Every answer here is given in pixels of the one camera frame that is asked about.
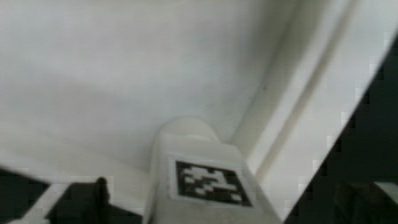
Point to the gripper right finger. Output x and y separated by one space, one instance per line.
367 203

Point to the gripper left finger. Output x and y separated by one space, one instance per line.
73 204

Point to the white square tabletop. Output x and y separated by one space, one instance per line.
116 64

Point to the white L-shaped obstacle wall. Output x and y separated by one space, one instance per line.
326 106

